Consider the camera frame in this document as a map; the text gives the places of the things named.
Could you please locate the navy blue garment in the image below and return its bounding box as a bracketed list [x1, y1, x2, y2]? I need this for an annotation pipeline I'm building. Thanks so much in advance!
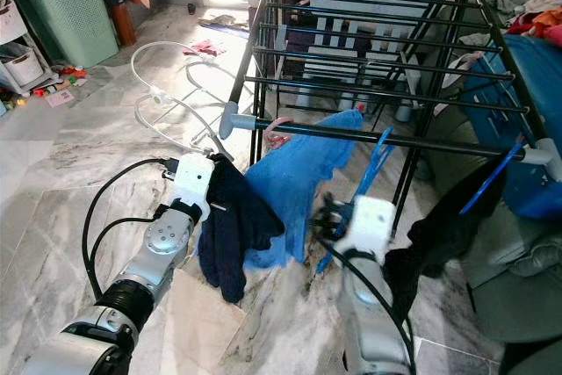
[197, 154, 287, 306]

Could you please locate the pink clothes hanger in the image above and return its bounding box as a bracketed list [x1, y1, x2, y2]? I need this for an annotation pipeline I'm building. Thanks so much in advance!
[262, 116, 296, 150]

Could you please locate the bright blue garment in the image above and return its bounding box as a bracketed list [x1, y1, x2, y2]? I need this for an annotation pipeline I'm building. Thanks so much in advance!
[241, 110, 364, 272]

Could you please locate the black metal drying rack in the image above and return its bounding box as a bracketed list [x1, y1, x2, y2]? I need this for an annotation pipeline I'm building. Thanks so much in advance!
[218, 0, 562, 218]

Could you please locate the grey green sofa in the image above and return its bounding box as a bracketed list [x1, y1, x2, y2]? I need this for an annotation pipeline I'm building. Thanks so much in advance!
[461, 208, 562, 375]

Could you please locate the small pink cloth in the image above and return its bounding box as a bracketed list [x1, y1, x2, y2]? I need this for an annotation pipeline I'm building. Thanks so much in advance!
[191, 39, 230, 59]

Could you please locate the blue door mat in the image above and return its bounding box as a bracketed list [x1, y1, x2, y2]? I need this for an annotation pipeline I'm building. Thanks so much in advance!
[194, 12, 252, 33]

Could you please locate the blue storage crate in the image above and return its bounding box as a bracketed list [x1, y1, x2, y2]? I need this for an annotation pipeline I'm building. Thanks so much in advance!
[461, 32, 562, 223]

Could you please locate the white drawer cart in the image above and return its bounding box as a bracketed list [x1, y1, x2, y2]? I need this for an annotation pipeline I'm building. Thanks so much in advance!
[0, 2, 60, 97]

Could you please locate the pink card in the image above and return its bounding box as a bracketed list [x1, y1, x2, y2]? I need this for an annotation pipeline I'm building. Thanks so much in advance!
[45, 90, 76, 111]

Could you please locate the red and white clothes pile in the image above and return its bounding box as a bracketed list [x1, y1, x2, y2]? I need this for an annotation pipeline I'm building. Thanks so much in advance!
[496, 0, 562, 48]

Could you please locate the small red toy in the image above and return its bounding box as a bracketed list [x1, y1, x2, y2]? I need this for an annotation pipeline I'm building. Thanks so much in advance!
[55, 63, 90, 81]

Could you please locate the green laundry hamper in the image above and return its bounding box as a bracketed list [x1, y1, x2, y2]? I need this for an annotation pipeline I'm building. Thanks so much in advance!
[4, 0, 121, 69]

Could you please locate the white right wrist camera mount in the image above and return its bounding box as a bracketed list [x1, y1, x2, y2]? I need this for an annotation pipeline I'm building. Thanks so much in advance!
[346, 195, 399, 264]

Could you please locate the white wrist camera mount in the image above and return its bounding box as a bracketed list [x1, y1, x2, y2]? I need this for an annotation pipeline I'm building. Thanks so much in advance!
[346, 195, 399, 264]
[174, 153, 217, 222]

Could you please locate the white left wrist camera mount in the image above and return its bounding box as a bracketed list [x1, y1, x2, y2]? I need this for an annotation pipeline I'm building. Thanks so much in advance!
[174, 153, 217, 222]

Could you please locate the white tubular bouncer frame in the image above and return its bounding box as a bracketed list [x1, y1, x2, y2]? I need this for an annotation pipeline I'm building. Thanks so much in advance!
[130, 40, 240, 162]

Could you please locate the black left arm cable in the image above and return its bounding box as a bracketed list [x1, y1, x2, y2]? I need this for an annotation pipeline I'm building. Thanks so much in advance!
[81, 157, 181, 306]

